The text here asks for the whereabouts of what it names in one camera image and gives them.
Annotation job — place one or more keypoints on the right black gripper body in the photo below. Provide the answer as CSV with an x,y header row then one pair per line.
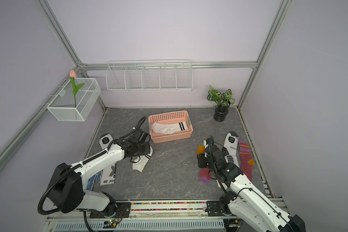
x,y
203,163

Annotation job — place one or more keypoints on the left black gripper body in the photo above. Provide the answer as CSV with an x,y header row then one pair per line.
x,y
143,150

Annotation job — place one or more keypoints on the white sock two black stripes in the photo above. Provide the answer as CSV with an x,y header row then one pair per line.
x,y
169,128

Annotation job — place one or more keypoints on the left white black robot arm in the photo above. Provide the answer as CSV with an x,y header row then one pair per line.
x,y
68,188

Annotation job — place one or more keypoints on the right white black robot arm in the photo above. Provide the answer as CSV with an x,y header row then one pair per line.
x,y
242,198

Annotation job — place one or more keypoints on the magenta purple yellow-cuff sock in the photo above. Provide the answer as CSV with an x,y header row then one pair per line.
x,y
204,175

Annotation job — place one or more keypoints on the white sport sock right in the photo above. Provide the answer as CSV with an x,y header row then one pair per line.
x,y
231,144

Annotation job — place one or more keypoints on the white sport sock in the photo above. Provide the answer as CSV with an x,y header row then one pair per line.
x,y
108,174
231,144

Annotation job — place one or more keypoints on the magenta striped sock far right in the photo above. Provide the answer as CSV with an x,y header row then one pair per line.
x,y
247,161

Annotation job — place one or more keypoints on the white sport sock left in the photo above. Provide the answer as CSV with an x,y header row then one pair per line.
x,y
108,174

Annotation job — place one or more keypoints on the pink perforated plastic basket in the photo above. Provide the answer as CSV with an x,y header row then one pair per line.
x,y
170,118

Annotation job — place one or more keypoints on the potted green plant black pot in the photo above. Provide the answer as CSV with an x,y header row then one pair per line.
x,y
223,102

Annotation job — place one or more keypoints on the blue dotted work glove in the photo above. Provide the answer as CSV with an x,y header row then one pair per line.
x,y
96,179

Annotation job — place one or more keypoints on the artificial pink tulip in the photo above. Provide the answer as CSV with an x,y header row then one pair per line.
x,y
76,87

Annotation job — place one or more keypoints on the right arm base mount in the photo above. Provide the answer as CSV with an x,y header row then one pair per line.
x,y
217,208

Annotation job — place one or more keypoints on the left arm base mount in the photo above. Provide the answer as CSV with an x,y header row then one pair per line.
x,y
116,210

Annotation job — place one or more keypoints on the white wire wall shelf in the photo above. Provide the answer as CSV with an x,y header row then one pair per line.
x,y
149,75

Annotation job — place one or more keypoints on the white mesh wall basket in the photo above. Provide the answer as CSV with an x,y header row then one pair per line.
x,y
62,105

